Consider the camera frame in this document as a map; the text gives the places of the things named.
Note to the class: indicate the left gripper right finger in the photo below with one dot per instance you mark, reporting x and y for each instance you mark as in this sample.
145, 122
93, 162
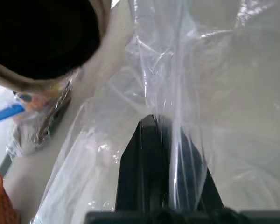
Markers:
193, 182

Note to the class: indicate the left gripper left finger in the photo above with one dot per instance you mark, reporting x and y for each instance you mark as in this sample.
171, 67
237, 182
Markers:
144, 168

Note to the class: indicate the clear plastic bag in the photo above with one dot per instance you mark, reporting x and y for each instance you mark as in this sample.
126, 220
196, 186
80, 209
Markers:
154, 58

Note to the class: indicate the plastic bag with dark contents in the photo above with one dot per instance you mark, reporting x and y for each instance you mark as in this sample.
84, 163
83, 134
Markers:
49, 116

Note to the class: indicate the orange woven basket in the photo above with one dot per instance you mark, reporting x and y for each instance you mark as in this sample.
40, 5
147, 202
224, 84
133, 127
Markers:
0, 200

